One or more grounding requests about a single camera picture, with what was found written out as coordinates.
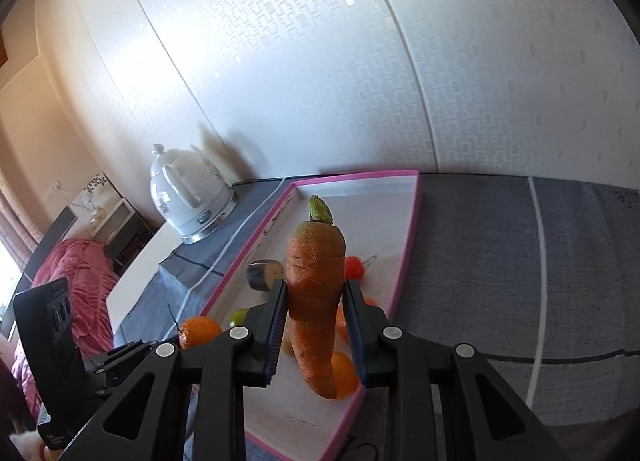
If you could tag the pink-rimmed tray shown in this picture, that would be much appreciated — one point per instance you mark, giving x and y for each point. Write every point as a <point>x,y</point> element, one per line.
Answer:
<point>375,221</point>

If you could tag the carrot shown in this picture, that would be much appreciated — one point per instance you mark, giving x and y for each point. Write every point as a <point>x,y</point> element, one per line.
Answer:
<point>315,281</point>

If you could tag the person's left hand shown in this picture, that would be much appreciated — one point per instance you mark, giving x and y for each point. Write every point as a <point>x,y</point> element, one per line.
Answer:
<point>27,448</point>

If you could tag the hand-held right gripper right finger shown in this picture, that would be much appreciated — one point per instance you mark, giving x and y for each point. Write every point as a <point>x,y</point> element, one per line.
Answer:
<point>354,336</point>

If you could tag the tangerine with stem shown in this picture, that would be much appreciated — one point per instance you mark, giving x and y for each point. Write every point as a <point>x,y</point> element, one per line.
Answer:
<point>200,332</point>

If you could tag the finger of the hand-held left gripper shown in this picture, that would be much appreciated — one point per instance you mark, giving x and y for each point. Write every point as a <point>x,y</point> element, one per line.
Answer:
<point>130,348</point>

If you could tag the cut eggplant piece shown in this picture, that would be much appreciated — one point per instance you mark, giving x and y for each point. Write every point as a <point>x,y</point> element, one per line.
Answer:
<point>265,275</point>

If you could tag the red tomato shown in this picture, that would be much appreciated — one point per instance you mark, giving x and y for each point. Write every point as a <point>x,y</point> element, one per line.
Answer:
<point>354,267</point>

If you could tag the green tomato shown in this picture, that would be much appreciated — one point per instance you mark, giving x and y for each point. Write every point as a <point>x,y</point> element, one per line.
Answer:
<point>239,317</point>

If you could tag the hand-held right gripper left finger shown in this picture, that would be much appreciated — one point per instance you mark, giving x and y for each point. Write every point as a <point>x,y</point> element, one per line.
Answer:
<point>275,336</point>

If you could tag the orange tomato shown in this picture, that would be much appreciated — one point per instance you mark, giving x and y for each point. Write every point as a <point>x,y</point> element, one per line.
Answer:
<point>341,321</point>

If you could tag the white electric kettle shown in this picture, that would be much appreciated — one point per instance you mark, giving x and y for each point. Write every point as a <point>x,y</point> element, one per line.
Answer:
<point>185,191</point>

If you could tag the red blanket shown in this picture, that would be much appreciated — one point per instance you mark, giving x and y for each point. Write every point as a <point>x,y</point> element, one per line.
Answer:
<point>80,281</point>

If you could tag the white cabinet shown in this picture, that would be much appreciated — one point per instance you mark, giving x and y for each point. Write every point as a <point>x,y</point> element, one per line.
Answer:
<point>122,231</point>

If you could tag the large orange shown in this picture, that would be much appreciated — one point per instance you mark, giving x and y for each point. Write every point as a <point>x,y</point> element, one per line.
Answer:
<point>347,373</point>

